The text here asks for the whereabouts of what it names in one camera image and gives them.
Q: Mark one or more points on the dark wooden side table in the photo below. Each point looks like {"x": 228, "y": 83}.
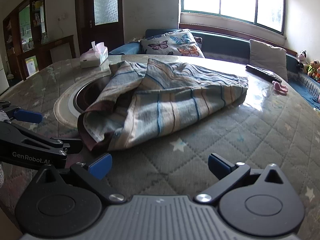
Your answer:
{"x": 46, "y": 49}

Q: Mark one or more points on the dark wooden door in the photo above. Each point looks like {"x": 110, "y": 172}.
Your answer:
{"x": 99, "y": 21}

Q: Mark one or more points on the round induction cooktop inset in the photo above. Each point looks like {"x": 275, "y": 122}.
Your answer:
{"x": 77, "y": 98}

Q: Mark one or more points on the orange plush toy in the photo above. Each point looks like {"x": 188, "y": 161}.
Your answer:
{"x": 313, "y": 70}

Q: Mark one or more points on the blue striped garment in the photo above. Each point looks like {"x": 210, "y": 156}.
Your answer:
{"x": 143, "y": 101}

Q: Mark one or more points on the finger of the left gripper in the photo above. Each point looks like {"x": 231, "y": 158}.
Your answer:
{"x": 11, "y": 112}
{"x": 24, "y": 148}

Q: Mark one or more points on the black remote control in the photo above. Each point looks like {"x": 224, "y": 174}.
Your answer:
{"x": 262, "y": 73}

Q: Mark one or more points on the white tissue box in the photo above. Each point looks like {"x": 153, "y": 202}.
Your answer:
{"x": 95, "y": 56}

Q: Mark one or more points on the butterfly print pillow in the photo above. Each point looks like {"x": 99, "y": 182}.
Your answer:
{"x": 179, "y": 43}

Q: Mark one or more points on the dark wooden display cabinet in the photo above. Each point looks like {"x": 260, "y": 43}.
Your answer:
{"x": 24, "y": 32}

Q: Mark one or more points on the blue bench sofa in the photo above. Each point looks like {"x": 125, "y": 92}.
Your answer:
{"x": 237, "y": 50}

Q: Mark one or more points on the cow plush toy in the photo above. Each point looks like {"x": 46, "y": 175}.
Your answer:
{"x": 302, "y": 63}

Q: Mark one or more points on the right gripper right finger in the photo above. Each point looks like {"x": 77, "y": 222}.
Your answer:
{"x": 253, "y": 201}

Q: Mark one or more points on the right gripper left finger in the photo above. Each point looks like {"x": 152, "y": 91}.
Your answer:
{"x": 67, "y": 200}

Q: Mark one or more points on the white refrigerator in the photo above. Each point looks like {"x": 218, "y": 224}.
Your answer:
{"x": 3, "y": 78}

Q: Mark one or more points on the grey quilted star table cover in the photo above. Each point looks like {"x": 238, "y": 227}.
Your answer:
{"x": 266, "y": 128}

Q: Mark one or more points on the grey square cushion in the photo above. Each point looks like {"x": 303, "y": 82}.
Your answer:
{"x": 268, "y": 57}

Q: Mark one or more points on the window with green frame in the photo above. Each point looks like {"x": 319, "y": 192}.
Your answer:
{"x": 268, "y": 14}

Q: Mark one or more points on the pink small cloth item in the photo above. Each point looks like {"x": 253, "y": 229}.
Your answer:
{"x": 279, "y": 88}

